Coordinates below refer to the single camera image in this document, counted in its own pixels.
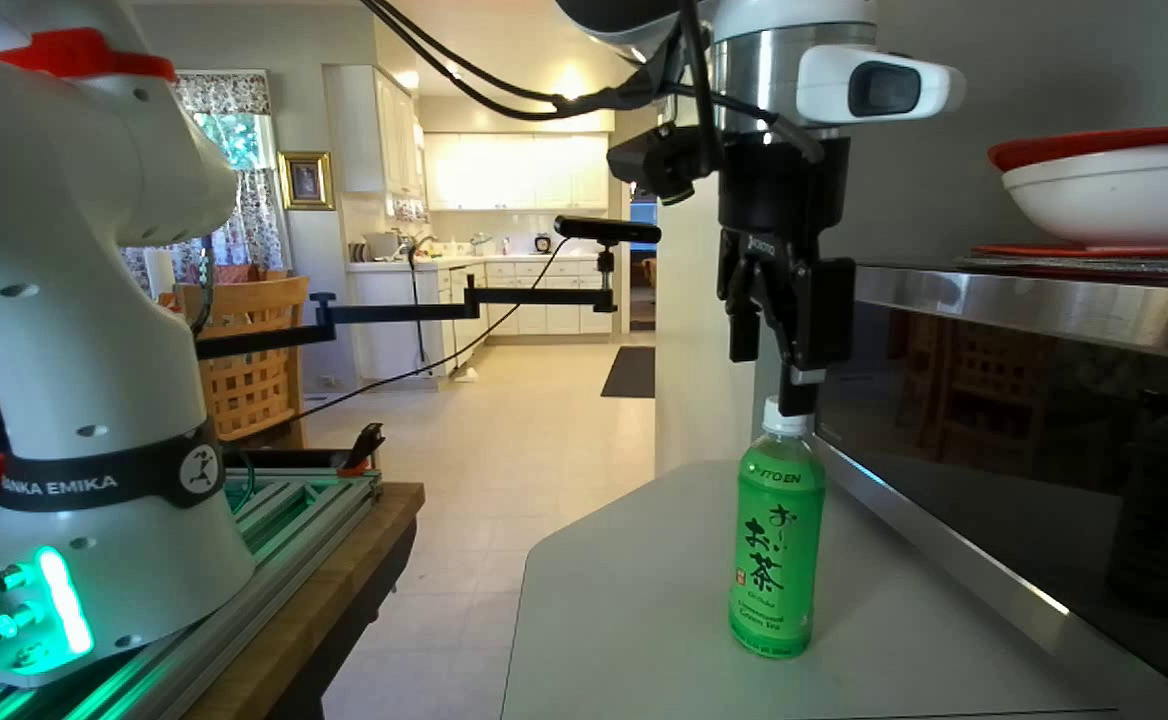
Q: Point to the dark floor mat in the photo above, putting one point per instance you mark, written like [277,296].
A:
[633,375]

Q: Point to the framed picture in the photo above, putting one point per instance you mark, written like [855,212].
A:
[306,179]

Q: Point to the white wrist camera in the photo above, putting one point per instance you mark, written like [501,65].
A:
[860,87]

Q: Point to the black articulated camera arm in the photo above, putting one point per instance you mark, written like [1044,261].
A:
[334,312]

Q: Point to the wooden table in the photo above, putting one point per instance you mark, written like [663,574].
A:
[291,662]

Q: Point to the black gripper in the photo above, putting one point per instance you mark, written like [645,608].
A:
[773,209]

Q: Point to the green tea bottle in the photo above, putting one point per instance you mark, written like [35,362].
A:
[777,538]

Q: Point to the white upper cabinet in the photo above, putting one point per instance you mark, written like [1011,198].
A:
[376,140]

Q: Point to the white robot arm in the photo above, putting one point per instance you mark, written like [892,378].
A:
[98,385]

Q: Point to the black stereo camera bar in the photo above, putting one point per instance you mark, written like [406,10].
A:
[605,230]

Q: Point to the green aluminium rail base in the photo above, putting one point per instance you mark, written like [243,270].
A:
[130,614]

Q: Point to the flat red tray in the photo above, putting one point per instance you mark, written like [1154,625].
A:
[1075,249]

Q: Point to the white bowl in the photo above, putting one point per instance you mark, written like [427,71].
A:
[1103,198]

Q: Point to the red plate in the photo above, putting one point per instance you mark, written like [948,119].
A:
[1038,151]

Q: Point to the stainless steel microwave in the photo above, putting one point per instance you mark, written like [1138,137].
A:
[1013,425]

